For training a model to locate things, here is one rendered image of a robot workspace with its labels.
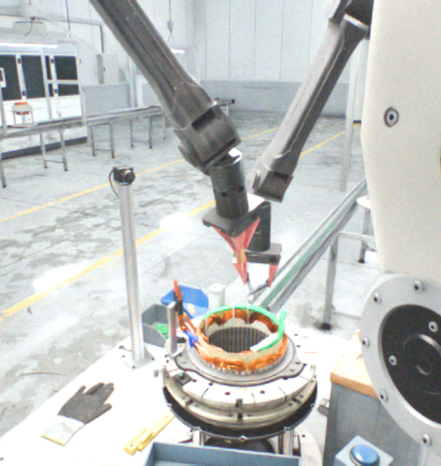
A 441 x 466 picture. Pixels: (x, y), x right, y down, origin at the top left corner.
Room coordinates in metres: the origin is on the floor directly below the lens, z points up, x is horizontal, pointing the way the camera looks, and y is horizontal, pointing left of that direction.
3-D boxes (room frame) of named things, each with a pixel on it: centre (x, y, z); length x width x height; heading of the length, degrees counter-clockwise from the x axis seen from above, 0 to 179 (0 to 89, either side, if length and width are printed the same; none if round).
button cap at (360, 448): (0.57, -0.24, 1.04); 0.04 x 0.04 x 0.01
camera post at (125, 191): (1.18, 0.26, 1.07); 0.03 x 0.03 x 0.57; 38
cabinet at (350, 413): (0.79, -0.36, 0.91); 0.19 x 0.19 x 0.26; 58
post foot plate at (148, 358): (1.18, 0.26, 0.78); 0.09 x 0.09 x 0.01; 38
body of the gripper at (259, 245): (0.94, -0.08, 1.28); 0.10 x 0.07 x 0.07; 75
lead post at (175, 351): (0.76, 0.09, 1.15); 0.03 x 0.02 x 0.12; 139
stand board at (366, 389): (0.79, -0.36, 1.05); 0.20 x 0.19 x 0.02; 148
